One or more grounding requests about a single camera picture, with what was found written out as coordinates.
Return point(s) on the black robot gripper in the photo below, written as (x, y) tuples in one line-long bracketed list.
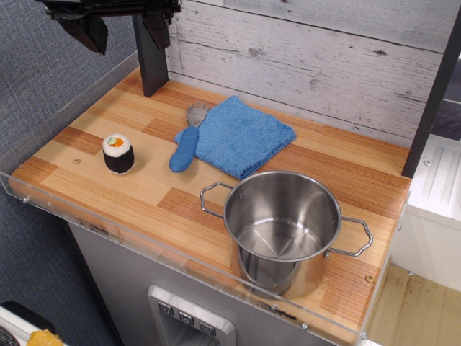
[(92, 32)]

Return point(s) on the dark grey left post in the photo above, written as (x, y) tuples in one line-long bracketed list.
[(152, 60)]

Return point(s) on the blue handled metal spork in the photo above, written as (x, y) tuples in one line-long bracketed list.
[(184, 154)]

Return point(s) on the silver dispenser panel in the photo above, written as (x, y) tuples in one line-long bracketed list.
[(191, 319)]

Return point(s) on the blue folded cloth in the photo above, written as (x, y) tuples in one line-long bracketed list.
[(238, 139)]

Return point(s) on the yellow object at corner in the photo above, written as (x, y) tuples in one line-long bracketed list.
[(44, 338)]

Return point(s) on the clear acrylic guard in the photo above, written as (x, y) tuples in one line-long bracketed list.
[(58, 107)]

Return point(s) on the plush sushi roll toy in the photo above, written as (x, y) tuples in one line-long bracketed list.
[(118, 153)]

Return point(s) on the grey toy cabinet front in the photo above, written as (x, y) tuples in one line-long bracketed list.
[(124, 277)]

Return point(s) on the white toy sink counter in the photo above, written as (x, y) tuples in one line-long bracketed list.
[(427, 239)]

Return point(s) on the dark grey post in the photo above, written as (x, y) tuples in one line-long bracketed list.
[(442, 79), (152, 60)]

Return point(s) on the dark grey right post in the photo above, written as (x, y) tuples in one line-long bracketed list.
[(442, 79)]

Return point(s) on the stainless steel pot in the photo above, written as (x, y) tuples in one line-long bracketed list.
[(281, 229)]

